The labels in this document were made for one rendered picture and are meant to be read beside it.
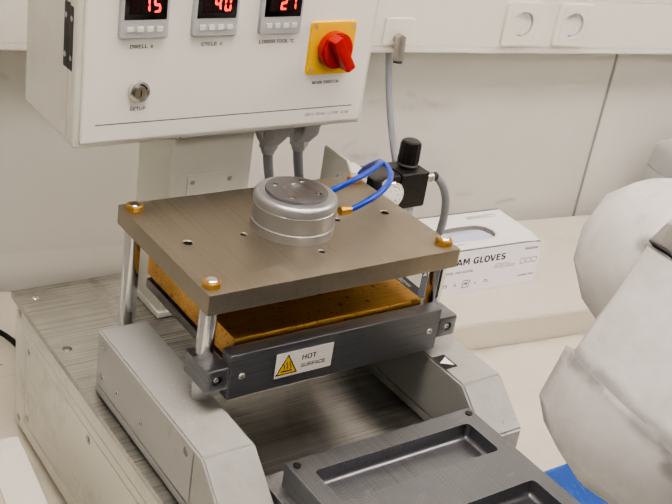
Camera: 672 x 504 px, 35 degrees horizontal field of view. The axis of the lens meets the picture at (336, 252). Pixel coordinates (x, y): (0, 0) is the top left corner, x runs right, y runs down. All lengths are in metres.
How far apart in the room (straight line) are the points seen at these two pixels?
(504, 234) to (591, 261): 1.07
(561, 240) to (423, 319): 0.90
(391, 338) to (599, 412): 0.51
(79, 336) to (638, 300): 0.73
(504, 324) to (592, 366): 1.07
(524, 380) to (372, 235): 0.58
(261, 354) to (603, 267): 0.39
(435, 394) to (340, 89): 0.33
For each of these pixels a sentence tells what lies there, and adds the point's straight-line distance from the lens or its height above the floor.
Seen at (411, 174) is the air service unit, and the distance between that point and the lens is 1.22.
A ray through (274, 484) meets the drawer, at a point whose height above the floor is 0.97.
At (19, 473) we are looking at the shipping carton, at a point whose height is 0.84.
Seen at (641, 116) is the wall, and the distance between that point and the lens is 2.02.
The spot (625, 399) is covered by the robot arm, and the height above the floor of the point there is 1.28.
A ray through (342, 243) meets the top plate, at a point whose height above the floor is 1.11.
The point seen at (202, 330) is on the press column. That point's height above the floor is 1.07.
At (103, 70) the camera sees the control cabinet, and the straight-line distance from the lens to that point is 0.99.
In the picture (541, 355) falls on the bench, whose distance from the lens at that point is 1.60.
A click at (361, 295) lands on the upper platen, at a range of 1.00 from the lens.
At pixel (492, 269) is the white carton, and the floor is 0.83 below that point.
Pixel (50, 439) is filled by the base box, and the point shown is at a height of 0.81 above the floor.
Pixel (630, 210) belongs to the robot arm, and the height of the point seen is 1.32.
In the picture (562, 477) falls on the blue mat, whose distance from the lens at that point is 1.36.
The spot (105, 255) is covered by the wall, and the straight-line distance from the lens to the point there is 1.61.
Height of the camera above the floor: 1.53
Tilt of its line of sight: 26 degrees down
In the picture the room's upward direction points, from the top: 9 degrees clockwise
